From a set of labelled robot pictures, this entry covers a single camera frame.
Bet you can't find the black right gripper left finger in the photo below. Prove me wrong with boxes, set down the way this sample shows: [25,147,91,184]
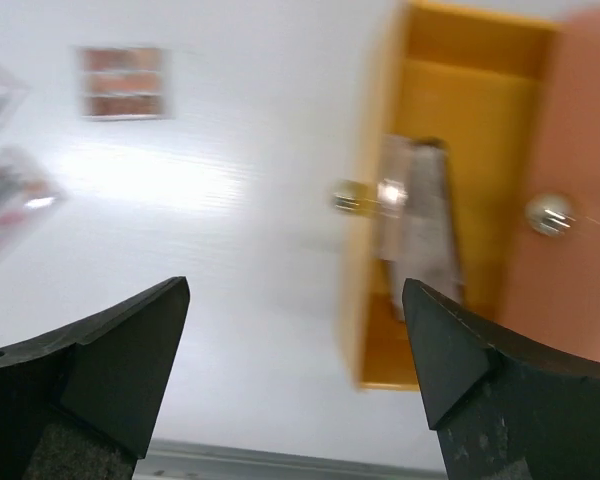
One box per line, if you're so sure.
[0,277,189,479]

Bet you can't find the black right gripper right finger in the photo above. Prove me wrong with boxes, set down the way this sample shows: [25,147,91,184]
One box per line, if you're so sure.
[402,279,600,479]

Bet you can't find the orange drawer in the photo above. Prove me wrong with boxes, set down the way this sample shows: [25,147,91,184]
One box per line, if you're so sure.
[497,6,600,362]

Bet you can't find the long brown eyeshadow palette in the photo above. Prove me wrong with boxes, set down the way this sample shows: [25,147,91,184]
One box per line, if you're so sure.
[389,138,464,321]

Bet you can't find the round-pan eyeshadow palette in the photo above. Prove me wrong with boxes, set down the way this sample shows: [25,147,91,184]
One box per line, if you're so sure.
[77,45,170,121]

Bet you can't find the yellow drawer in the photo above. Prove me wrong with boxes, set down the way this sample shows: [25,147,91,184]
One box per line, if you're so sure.
[334,1,558,390]

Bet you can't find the four-pan eyeshadow palette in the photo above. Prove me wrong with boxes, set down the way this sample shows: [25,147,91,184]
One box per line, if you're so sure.
[376,135,413,262]

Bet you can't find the lower false lash case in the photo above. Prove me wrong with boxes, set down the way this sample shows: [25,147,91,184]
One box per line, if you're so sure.
[0,147,66,258]

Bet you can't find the aluminium rail frame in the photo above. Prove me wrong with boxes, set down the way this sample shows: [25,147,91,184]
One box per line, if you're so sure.
[133,440,446,480]

